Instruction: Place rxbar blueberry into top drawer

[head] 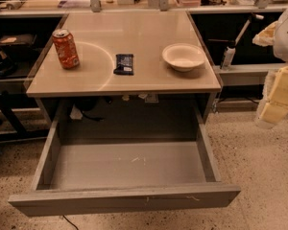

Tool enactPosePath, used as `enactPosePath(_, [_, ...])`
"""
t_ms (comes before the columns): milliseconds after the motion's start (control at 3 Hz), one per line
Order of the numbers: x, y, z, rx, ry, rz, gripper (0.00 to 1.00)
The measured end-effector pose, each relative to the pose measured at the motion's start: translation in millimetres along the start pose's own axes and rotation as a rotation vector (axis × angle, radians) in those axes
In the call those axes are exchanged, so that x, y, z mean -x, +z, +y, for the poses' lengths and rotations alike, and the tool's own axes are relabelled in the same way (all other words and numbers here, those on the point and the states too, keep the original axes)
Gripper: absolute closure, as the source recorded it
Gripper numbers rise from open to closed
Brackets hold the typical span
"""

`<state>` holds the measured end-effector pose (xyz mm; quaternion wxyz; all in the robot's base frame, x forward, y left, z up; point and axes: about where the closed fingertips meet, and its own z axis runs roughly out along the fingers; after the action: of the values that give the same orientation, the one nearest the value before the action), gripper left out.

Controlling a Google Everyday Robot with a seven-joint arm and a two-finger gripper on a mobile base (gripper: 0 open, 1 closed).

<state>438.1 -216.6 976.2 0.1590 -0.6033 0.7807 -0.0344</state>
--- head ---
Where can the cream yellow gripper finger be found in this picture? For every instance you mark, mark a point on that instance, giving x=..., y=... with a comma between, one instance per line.
x=273, y=107

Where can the dark blue rxbar wrapper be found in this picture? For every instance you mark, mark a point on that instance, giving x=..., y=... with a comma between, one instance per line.
x=124, y=64

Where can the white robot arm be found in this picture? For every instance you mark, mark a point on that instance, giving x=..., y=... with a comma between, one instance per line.
x=275, y=35

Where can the open grey top drawer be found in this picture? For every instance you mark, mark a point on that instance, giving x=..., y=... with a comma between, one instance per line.
x=137, y=157

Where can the white bowl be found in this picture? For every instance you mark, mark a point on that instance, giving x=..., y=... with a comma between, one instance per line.
x=184, y=57

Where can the orange soda can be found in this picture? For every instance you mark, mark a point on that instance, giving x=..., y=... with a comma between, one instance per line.
x=66, y=48

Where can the black bag on shelf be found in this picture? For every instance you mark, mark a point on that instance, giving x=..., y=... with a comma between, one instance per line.
x=14, y=50

